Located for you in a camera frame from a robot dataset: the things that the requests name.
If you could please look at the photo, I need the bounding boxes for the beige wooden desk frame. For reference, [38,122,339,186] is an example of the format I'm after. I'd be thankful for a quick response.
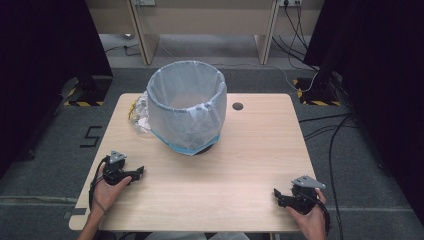
[84,0,326,66]

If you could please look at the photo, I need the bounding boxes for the person's left hand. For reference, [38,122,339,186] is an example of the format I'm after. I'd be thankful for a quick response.
[90,175,133,215]

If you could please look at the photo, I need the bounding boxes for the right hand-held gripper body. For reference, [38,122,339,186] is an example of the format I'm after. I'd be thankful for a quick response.
[286,175,327,216]

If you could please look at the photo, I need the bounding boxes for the person's right hand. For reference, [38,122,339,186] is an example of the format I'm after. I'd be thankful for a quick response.
[286,187,330,240]

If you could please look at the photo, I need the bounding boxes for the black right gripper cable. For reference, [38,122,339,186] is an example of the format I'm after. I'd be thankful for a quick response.
[304,192,333,236]

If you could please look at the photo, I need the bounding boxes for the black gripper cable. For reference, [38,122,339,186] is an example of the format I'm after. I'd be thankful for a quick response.
[87,155,112,215]
[304,192,333,236]

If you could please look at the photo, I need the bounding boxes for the stand base with hazard tape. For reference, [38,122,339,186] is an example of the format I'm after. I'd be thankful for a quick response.
[292,77,342,107]
[62,75,114,108]

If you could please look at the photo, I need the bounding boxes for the thin black floor cable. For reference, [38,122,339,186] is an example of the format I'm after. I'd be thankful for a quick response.
[104,43,142,58]

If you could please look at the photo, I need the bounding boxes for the black curtain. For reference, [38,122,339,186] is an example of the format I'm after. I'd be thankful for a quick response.
[302,0,424,228]
[0,0,114,178]

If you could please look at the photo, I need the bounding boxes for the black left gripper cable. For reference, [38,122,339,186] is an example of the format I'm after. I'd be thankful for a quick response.
[87,155,112,215]

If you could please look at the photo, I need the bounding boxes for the white floor cable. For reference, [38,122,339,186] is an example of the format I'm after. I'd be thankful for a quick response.
[275,64,320,94]

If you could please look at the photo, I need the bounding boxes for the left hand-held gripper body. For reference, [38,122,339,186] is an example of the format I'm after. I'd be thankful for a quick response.
[101,150,136,187]

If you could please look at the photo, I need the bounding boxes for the bin with blue plastic liner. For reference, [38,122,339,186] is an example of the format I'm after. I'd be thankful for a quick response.
[145,60,229,152]

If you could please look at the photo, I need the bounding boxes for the black floor cables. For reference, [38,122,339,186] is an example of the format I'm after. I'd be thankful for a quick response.
[297,112,357,240]

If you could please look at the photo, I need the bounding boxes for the black power cables bundle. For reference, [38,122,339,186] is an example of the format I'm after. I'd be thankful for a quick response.
[271,4,319,72]

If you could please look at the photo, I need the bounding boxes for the crumpled clear plastic bag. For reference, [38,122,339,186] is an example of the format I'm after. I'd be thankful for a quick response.
[127,90,153,136]

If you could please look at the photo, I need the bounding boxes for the blue trash bin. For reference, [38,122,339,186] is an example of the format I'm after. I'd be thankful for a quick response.
[150,129,222,157]

